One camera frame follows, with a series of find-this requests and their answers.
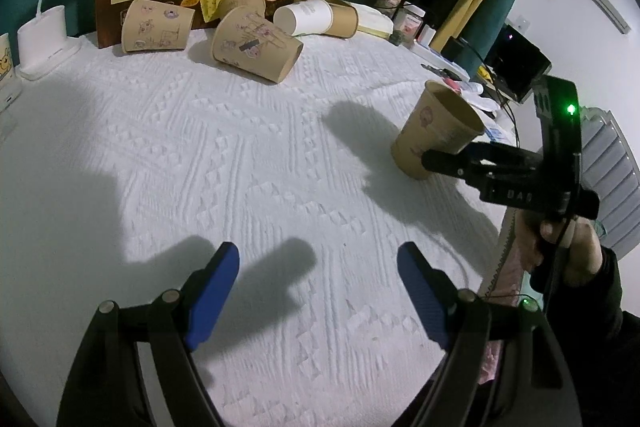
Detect black box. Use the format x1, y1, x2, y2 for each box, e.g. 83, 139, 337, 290
442, 36, 482, 74

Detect white paper cup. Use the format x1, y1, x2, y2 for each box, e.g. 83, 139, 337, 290
273, 0, 335, 38

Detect pink patterned cloth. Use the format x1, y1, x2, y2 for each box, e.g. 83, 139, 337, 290
477, 206, 528, 385

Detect person's right hand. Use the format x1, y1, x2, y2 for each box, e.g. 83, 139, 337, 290
515, 208, 604, 286

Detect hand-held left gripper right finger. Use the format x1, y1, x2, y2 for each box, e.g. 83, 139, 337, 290
396, 242, 581, 427

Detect jar with pink label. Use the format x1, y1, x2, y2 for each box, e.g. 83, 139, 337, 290
394, 4, 426, 46

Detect plain brown paper cup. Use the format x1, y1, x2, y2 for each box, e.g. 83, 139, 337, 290
327, 2, 360, 40

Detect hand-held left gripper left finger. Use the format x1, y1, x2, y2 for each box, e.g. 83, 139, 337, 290
56, 242, 241, 427

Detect brown paper cup dark sticker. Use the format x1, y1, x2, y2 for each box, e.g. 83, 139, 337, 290
210, 5, 305, 84

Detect brown paper cup cartoon prints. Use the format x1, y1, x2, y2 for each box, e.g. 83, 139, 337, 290
121, 0, 196, 56

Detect person's right forearm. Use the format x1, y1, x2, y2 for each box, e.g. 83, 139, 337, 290
529, 246, 640, 427

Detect white device yellow bear print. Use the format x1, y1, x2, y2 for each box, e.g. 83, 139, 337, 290
0, 32, 24, 114

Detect white textured bedspread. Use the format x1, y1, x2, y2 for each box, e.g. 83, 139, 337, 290
0, 28, 507, 427

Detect black monitor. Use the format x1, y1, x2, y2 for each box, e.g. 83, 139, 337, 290
492, 24, 554, 104

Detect white charging base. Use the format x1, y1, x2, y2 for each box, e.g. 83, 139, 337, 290
17, 5, 84, 82

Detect white flat box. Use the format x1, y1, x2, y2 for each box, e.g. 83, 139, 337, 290
352, 2, 396, 40

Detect white radiator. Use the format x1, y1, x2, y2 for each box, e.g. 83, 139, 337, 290
579, 106, 640, 269

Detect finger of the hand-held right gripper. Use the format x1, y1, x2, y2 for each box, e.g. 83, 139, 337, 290
461, 140, 545, 168
421, 149, 501, 188

